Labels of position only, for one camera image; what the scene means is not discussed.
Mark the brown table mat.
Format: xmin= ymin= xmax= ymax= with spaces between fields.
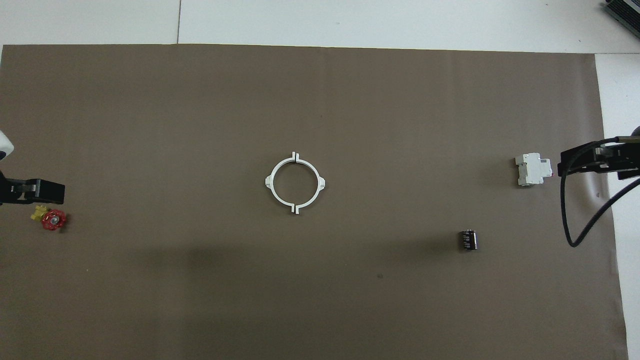
xmin=0 ymin=44 xmax=630 ymax=360

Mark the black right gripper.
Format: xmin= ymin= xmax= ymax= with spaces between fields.
xmin=558 ymin=142 xmax=640 ymax=181

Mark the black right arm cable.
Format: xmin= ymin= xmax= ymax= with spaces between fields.
xmin=560 ymin=135 xmax=640 ymax=248

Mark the white circuit breaker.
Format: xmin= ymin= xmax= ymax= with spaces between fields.
xmin=515 ymin=152 xmax=553 ymax=187

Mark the white half-ring pipe clamp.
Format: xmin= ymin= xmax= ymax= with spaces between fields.
xmin=294 ymin=152 xmax=327 ymax=215
xmin=264 ymin=151 xmax=300 ymax=215

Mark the red and yellow valve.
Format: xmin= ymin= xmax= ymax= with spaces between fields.
xmin=31 ymin=204 xmax=68 ymax=232

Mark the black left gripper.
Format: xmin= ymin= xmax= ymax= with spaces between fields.
xmin=0 ymin=170 xmax=66 ymax=206

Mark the dark ribbed device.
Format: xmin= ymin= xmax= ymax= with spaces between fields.
xmin=604 ymin=0 xmax=640 ymax=32

